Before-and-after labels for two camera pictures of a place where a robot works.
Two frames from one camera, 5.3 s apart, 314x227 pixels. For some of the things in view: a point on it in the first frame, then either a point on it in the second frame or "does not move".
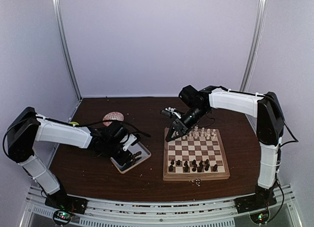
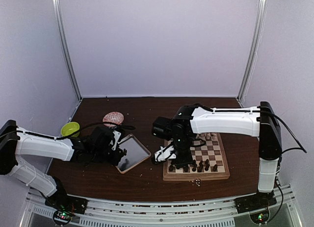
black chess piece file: x=207 y=167 does not move
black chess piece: x=195 y=165 does not move
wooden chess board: x=198 y=155 does not move
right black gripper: x=180 y=127 to x=187 y=160
